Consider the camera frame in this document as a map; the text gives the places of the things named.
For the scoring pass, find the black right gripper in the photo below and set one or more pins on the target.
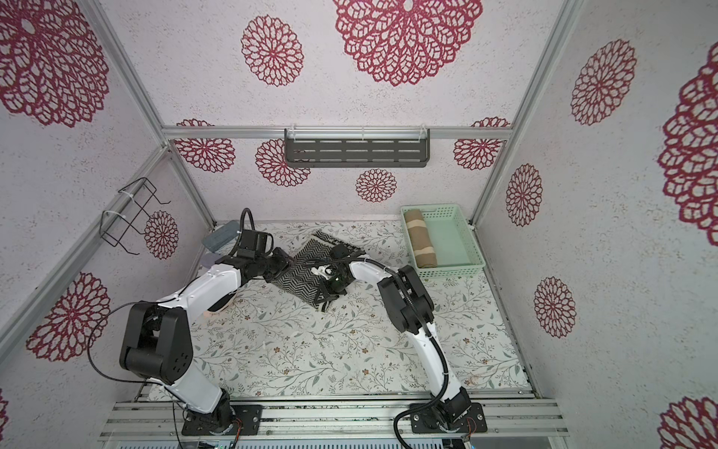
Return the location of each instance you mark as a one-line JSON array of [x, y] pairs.
[[329, 289]]

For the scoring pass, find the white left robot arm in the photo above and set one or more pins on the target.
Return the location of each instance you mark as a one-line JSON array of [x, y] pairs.
[[158, 343]]

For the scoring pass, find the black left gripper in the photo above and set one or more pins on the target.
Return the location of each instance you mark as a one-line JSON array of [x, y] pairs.
[[286, 262]]

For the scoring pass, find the mint green plastic basket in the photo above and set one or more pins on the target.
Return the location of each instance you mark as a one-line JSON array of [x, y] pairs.
[[457, 249]]

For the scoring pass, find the grey blue eraser block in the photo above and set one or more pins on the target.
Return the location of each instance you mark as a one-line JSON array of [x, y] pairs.
[[224, 235]]

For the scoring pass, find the black white zigzag scarf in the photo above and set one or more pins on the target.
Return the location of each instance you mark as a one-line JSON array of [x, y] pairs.
[[299, 280]]

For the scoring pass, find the floral table mat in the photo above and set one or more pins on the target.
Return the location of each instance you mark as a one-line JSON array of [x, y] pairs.
[[267, 343]]

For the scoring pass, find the grey metal wall shelf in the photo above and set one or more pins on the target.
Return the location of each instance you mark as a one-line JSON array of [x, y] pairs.
[[362, 149]]

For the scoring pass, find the black wire wall rack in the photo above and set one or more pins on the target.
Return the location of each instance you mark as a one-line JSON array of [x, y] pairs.
[[115, 224]]

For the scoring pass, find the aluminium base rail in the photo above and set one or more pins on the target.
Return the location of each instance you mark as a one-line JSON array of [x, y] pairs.
[[371, 418]]

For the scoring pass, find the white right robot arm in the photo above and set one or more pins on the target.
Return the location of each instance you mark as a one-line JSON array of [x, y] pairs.
[[410, 310]]

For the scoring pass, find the lilac pencil case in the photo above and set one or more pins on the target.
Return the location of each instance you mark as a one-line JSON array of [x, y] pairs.
[[208, 260]]

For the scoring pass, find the brown checked scarf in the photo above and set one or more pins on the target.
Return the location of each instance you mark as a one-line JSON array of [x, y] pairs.
[[422, 248]]

